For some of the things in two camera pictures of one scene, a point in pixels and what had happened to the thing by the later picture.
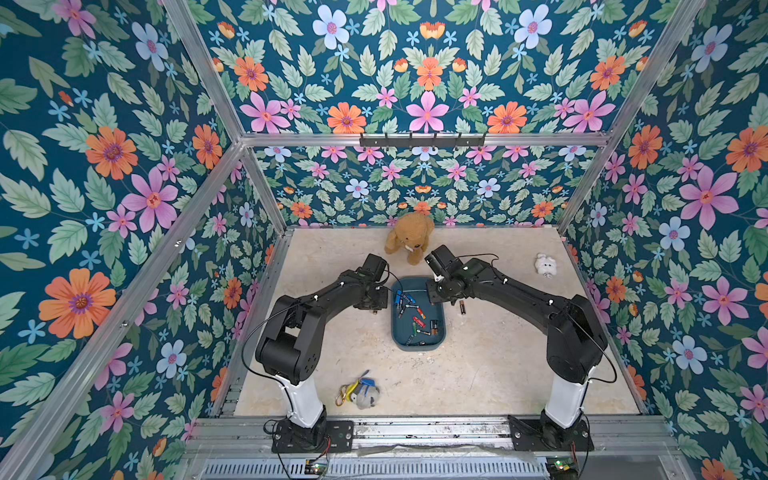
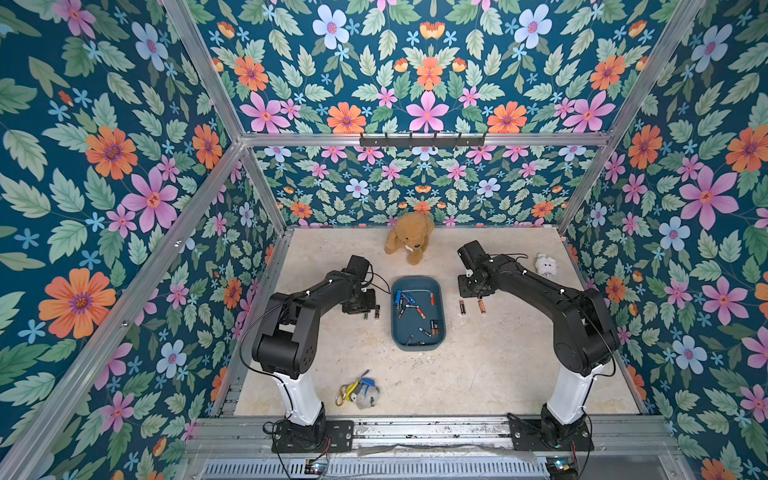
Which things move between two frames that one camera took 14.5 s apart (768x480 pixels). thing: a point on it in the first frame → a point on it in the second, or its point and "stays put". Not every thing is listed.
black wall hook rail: [422, 142] stays put
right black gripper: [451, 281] → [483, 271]
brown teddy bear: [411, 231] stays put
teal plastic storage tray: [416, 323] stays put
